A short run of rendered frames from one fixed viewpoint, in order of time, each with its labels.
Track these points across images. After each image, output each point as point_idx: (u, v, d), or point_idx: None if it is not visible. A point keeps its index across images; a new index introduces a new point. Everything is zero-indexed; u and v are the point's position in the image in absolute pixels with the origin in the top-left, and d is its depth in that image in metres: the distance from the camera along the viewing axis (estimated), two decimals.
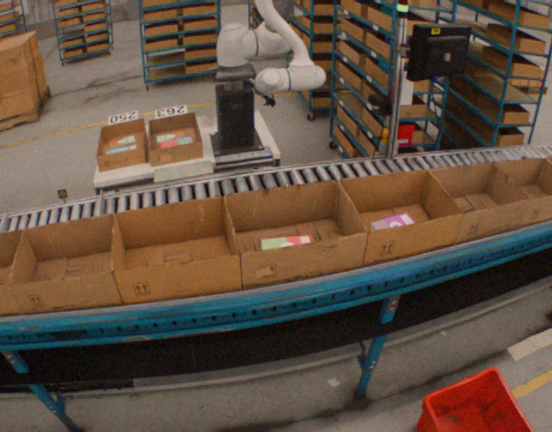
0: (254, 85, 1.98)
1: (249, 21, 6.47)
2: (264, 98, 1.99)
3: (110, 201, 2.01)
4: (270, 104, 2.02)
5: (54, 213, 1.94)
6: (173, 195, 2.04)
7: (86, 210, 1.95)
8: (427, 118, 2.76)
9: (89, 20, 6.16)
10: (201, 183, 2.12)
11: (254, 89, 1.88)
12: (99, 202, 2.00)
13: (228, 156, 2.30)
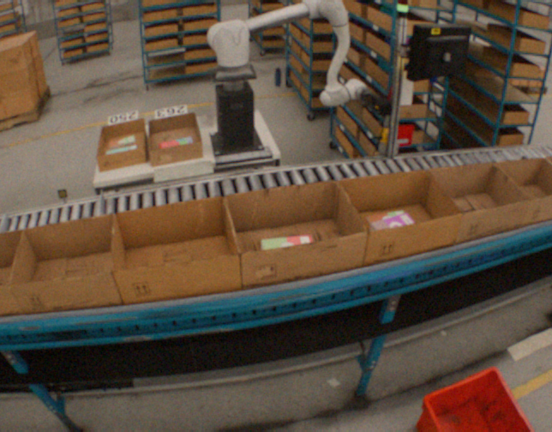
0: None
1: None
2: (371, 105, 2.39)
3: (110, 201, 2.01)
4: (369, 107, 2.37)
5: (54, 213, 1.94)
6: (173, 195, 2.04)
7: (86, 210, 1.95)
8: (427, 118, 2.76)
9: (89, 20, 6.16)
10: (201, 183, 2.12)
11: None
12: (99, 202, 2.00)
13: (228, 156, 2.30)
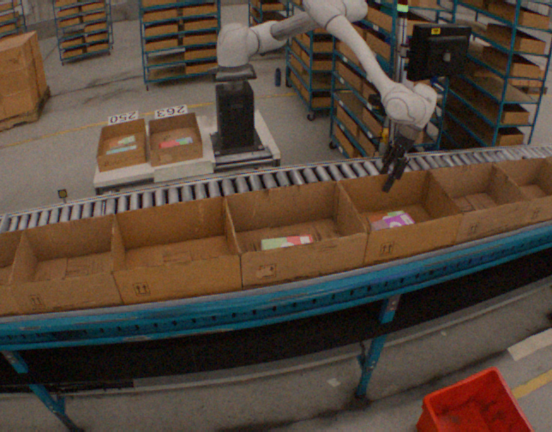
0: (393, 156, 1.61)
1: (249, 21, 6.47)
2: (396, 161, 1.57)
3: (110, 201, 2.01)
4: (397, 171, 1.56)
5: (54, 213, 1.94)
6: (173, 195, 2.04)
7: (86, 210, 1.95)
8: None
9: (89, 20, 6.16)
10: (201, 183, 2.12)
11: (397, 127, 1.53)
12: (99, 202, 2.00)
13: (228, 156, 2.30)
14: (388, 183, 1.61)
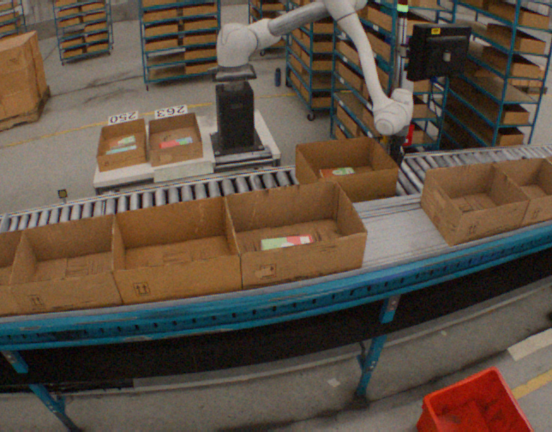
0: None
1: (249, 21, 6.47)
2: (395, 155, 1.94)
3: (110, 201, 2.01)
4: (397, 162, 1.94)
5: (54, 213, 1.94)
6: (173, 195, 2.04)
7: (86, 210, 1.95)
8: (427, 118, 2.76)
9: (89, 20, 6.16)
10: (201, 183, 2.12)
11: None
12: (99, 202, 2.00)
13: (228, 156, 2.30)
14: None
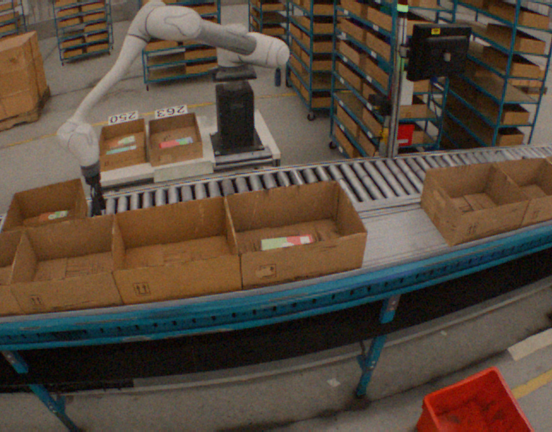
0: None
1: (249, 21, 6.47)
2: None
3: (115, 207, 2.03)
4: (93, 207, 1.66)
5: None
6: None
7: None
8: (427, 118, 2.76)
9: (89, 20, 6.16)
10: None
11: None
12: None
13: (228, 156, 2.30)
14: None
